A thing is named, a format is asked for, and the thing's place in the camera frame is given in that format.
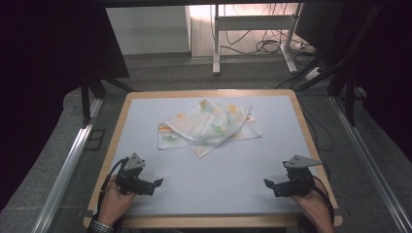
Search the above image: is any dark monitor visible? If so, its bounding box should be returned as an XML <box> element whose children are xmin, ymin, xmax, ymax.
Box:
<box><xmin>293</xmin><ymin>3</ymin><xmax>345</xmax><ymax>50</ymax></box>

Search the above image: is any person's left hand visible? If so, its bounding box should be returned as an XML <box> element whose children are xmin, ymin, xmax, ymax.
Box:
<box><xmin>96</xmin><ymin>179</ymin><xmax>137</xmax><ymax>227</ymax></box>

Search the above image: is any white power strip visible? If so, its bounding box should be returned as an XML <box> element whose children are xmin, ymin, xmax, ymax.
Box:
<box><xmin>304</xmin><ymin>66</ymin><xmax>325</xmax><ymax>82</ymax></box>

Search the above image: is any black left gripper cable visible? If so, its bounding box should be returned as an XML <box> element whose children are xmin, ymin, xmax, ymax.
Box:
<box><xmin>96</xmin><ymin>156</ymin><xmax>130</xmax><ymax>216</ymax></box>

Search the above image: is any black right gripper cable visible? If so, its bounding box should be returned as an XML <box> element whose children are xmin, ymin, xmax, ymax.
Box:
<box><xmin>310</xmin><ymin>175</ymin><xmax>336</xmax><ymax>227</ymax></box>

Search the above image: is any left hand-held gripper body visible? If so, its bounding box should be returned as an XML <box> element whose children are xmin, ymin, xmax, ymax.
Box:
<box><xmin>115</xmin><ymin>152</ymin><xmax>156</xmax><ymax>197</ymax></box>

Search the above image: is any black metal stand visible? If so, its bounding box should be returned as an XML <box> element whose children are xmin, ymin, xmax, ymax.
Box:
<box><xmin>292</xmin><ymin>3</ymin><xmax>385</xmax><ymax>128</ymax></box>
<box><xmin>80</xmin><ymin>75</ymin><xmax>137</xmax><ymax>128</ymax></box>

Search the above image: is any white desk frame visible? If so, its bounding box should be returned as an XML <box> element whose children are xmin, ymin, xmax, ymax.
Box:
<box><xmin>212</xmin><ymin>3</ymin><xmax>304</xmax><ymax>76</ymax></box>

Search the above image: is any white leaf-print cloth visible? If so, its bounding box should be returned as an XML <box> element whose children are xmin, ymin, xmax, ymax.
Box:
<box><xmin>156</xmin><ymin>97</ymin><xmax>262</xmax><ymax>159</ymax></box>

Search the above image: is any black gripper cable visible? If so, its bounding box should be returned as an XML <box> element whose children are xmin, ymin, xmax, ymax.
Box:
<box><xmin>96</xmin><ymin>156</ymin><xmax>130</xmax><ymax>216</ymax></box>
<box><xmin>310</xmin><ymin>175</ymin><xmax>336</xmax><ymax>227</ymax></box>

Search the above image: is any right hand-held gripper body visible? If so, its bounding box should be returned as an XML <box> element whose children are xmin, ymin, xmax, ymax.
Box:
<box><xmin>272</xmin><ymin>154</ymin><xmax>324</xmax><ymax>199</ymax></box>

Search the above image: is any white cabinet panel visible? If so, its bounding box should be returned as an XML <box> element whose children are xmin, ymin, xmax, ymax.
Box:
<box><xmin>105</xmin><ymin>5</ymin><xmax>192</xmax><ymax>56</ymax></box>

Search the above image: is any thin black floor cable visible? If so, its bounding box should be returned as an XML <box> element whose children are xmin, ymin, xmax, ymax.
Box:
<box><xmin>302</xmin><ymin>108</ymin><xmax>335</xmax><ymax>152</ymax></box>

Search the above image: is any person's right hand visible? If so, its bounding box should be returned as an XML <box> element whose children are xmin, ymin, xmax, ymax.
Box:
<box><xmin>289</xmin><ymin>188</ymin><xmax>335</xmax><ymax>233</ymax></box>

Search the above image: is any black floor cables bundle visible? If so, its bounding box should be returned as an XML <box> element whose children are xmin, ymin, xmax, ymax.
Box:
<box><xmin>220</xmin><ymin>3</ymin><xmax>314</xmax><ymax>56</ymax></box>

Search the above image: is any aluminium floor rail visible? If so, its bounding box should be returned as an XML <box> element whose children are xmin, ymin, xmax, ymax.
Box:
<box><xmin>328</xmin><ymin>95</ymin><xmax>412</xmax><ymax>233</ymax></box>
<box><xmin>30</xmin><ymin>96</ymin><xmax>105</xmax><ymax>233</ymax></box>

